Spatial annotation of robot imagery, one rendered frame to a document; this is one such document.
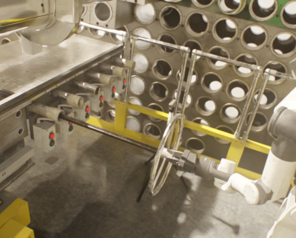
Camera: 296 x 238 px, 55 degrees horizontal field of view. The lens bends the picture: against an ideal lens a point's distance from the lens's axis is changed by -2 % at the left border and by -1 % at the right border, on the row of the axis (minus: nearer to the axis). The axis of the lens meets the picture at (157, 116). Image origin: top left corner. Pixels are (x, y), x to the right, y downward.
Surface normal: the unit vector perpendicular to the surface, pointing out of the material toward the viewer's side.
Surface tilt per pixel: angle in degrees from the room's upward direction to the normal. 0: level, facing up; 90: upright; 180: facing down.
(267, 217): 0
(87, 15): 90
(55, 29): 90
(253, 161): 90
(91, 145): 0
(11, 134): 90
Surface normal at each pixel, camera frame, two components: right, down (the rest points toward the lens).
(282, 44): -0.36, 0.44
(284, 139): -0.72, 0.28
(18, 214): 0.92, 0.30
